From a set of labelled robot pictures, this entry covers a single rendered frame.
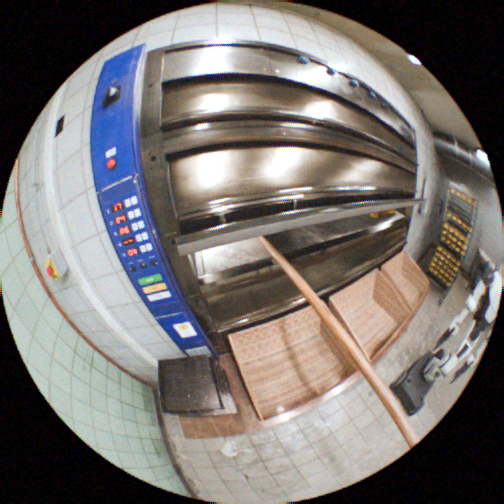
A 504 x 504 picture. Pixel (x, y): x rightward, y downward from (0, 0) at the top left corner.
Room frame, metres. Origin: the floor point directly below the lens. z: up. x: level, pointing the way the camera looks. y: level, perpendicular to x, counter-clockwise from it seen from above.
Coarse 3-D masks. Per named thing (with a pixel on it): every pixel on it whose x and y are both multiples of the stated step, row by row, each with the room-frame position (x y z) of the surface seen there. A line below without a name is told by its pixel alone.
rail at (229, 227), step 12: (336, 204) 0.44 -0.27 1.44; (348, 204) 0.44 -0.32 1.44; (360, 204) 0.46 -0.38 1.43; (372, 204) 0.48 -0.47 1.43; (384, 204) 0.52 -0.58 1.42; (264, 216) 0.37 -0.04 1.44; (276, 216) 0.37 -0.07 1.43; (288, 216) 0.38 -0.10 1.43; (300, 216) 0.39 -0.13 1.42; (204, 228) 0.34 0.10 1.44; (216, 228) 0.33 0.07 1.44; (228, 228) 0.34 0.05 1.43; (240, 228) 0.34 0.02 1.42; (180, 240) 0.31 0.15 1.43; (192, 240) 0.31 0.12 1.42
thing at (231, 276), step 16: (384, 224) 0.82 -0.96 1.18; (400, 224) 0.85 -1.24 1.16; (336, 240) 0.66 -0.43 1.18; (352, 240) 0.65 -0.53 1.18; (272, 256) 0.58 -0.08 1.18; (288, 256) 0.57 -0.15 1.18; (304, 256) 0.56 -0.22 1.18; (320, 256) 0.59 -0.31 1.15; (224, 272) 0.51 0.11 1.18; (240, 272) 0.50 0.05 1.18; (256, 272) 0.50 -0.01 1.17; (272, 272) 0.52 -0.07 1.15; (208, 288) 0.45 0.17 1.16
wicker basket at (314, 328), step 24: (312, 312) 0.54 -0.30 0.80; (264, 336) 0.45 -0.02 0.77; (288, 336) 0.46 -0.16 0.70; (312, 336) 0.48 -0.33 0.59; (240, 360) 0.37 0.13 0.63; (264, 360) 0.37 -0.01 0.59; (288, 360) 0.35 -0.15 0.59; (312, 360) 0.31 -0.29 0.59; (336, 360) 0.26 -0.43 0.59; (288, 384) 0.19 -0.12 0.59; (312, 384) 0.15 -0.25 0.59; (336, 384) 0.11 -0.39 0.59; (264, 408) 0.05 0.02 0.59; (288, 408) 0.03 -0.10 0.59
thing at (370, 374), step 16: (288, 272) 0.44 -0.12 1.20; (304, 288) 0.35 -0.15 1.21; (320, 304) 0.28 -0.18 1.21; (336, 320) 0.21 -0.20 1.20; (336, 336) 0.17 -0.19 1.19; (352, 352) 0.11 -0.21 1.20; (368, 368) 0.04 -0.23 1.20; (384, 384) -0.02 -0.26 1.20; (384, 400) -0.06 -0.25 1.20; (400, 416) -0.15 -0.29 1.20
